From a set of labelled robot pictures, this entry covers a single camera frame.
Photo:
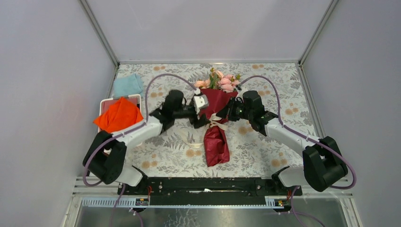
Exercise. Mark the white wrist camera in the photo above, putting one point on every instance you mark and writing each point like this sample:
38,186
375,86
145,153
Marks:
240,95
200,102

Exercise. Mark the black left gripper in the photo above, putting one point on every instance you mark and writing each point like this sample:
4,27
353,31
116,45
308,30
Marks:
194,121

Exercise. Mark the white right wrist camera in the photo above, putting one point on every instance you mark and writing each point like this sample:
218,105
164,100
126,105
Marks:
240,95

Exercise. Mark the light blue cloth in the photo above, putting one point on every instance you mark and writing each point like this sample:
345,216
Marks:
129,85

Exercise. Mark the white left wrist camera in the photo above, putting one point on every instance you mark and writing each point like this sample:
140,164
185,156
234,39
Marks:
200,102

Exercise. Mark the orange cloth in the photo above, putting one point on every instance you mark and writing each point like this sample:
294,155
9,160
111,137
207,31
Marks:
119,116

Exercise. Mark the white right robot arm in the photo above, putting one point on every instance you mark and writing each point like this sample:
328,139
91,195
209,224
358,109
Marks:
322,164

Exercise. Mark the cream ribbon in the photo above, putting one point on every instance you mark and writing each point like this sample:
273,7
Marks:
213,122

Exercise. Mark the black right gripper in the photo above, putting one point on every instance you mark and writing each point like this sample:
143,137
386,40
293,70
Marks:
227,112

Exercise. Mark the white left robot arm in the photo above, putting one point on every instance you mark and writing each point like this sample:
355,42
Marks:
106,155

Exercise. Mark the dark red wrapping paper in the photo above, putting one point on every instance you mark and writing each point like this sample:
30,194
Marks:
215,141

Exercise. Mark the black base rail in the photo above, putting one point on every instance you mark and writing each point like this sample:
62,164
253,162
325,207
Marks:
209,191

